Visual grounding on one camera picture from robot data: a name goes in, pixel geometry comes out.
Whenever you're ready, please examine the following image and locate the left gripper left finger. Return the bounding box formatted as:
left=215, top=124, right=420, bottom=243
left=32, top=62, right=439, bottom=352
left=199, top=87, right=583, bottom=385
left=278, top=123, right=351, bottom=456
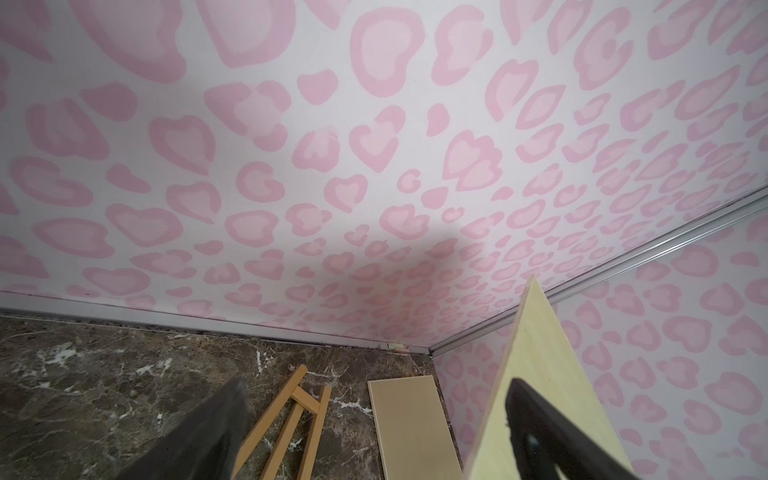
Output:
left=118, top=377, right=248, bottom=480

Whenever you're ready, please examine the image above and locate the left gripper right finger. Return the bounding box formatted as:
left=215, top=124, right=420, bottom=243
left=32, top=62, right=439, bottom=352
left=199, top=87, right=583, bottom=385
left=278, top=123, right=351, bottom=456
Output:
left=505, top=378, right=635, bottom=480

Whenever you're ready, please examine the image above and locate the light wooden board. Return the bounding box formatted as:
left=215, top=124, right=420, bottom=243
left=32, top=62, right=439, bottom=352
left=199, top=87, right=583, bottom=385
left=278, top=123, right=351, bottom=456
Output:
left=463, top=279, right=632, bottom=479
left=368, top=375, right=462, bottom=480

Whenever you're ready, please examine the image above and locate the wooden easel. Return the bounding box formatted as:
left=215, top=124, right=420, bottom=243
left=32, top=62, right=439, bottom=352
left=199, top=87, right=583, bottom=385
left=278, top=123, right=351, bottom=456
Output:
left=231, top=364, right=332, bottom=480

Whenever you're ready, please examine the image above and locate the right corner aluminium profile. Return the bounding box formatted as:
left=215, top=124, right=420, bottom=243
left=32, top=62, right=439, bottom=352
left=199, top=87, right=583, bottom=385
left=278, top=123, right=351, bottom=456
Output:
left=429, top=186, right=767, bottom=356

